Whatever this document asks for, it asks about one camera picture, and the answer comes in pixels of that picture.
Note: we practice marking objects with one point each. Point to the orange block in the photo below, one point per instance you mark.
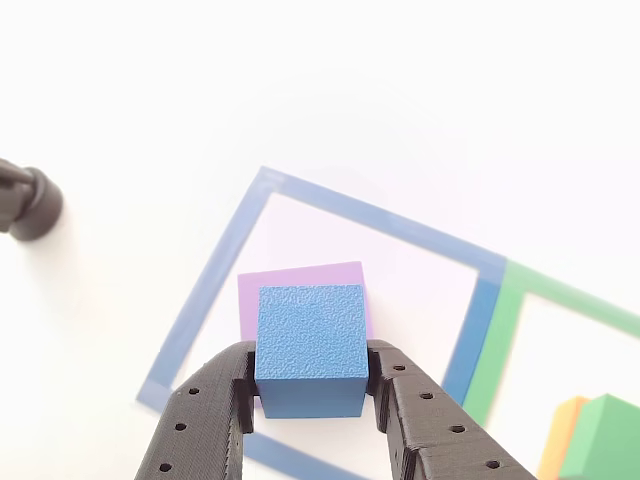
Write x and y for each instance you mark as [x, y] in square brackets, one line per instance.
[562, 440]

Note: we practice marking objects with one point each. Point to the green tape square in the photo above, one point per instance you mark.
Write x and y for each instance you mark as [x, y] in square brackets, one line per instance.
[495, 340]

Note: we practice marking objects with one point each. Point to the black camera tripod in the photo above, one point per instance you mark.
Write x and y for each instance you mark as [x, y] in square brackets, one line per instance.
[35, 210]

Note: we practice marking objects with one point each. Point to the green block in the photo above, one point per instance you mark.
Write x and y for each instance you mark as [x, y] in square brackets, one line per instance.
[607, 440]

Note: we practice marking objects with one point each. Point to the blue tape square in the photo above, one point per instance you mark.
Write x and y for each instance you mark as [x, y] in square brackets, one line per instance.
[475, 340]

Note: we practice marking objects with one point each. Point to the small blue cube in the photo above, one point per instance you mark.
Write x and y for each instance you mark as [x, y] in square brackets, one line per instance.
[310, 335]

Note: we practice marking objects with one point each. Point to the purple block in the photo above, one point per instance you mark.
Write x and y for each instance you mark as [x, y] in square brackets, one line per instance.
[247, 310]

